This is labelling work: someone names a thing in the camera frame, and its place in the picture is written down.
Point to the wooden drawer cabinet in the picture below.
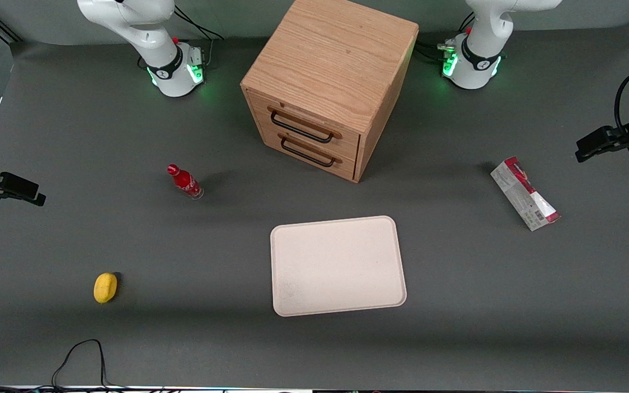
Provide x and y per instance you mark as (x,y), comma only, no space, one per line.
(331,60)

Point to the red cola bottle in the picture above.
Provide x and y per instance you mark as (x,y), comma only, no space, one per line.
(186,183)

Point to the beige plastic tray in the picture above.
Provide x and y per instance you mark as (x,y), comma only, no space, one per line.
(336,267)

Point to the yellow lemon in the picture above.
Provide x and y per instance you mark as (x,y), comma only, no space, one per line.
(105,287)

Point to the red cookie box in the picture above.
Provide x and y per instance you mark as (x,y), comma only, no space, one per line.
(524,196)

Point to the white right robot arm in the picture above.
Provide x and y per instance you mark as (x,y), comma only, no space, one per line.
(170,71)

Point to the wooden drawer front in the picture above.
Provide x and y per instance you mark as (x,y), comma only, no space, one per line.
(342,143)
(347,168)

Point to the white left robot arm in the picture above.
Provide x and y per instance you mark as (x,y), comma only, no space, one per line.
(478,65)

